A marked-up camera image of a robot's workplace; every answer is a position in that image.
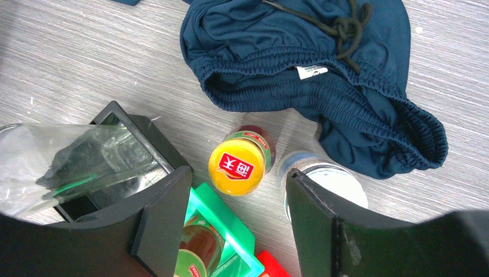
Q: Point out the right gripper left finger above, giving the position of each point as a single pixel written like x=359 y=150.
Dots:
x=137 y=236

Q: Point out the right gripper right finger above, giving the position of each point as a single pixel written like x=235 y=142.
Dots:
x=335 y=237

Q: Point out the black plastic bin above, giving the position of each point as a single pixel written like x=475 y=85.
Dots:
x=121 y=155

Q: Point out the red plastic bin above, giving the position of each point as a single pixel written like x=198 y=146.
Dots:
x=271 y=266

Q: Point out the spice jar plain lid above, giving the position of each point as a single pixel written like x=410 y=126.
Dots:
x=328 y=175

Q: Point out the green plastic bin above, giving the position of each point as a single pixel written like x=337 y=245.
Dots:
x=237 y=259

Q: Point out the dark blue shorts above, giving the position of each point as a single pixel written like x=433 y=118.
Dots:
x=343 y=64

